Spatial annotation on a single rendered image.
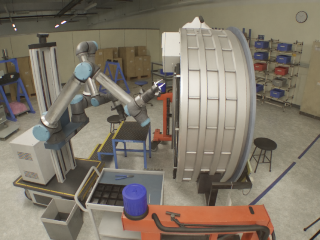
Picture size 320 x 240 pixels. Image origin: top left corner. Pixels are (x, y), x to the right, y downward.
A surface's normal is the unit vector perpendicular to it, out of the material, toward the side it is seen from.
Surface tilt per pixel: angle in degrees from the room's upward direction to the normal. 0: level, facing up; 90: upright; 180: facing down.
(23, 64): 90
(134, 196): 0
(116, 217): 0
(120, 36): 90
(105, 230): 0
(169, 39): 42
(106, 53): 90
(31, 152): 90
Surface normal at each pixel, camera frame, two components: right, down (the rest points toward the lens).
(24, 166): -0.14, 0.38
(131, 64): 0.58, 0.32
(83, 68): 0.20, 0.29
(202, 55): -0.04, -0.40
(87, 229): 0.00, -0.92
